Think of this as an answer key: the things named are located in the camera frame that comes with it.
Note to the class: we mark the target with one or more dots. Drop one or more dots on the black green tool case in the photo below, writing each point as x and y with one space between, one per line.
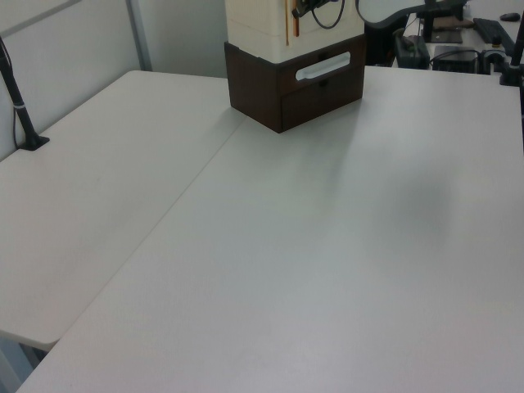
411 51

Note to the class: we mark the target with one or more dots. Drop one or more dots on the black keyboard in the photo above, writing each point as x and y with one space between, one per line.
493 29

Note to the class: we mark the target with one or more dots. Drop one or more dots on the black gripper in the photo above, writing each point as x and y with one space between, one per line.
312 4

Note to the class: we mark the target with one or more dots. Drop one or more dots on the grey black button device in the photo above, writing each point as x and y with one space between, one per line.
491 57

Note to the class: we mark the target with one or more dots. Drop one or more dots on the cream cabinet body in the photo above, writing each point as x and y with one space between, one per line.
254 28

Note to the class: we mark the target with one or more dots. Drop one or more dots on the black computer mouse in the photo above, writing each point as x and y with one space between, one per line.
510 16

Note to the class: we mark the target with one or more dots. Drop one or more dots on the plain brown drawer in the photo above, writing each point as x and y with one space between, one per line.
319 102

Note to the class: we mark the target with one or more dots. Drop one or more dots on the black camera pole with clamp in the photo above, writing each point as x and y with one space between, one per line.
515 57

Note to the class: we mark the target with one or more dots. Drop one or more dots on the grey partition frame post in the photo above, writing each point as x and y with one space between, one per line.
140 37

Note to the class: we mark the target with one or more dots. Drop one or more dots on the dark brown drawer unit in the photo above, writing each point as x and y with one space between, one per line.
254 86

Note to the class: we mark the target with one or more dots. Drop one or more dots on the black box device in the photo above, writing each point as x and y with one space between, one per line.
454 57

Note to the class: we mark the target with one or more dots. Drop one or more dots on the black monitor stand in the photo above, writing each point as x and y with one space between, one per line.
434 32

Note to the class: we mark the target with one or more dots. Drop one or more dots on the black camera pole with base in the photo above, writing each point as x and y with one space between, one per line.
18 106

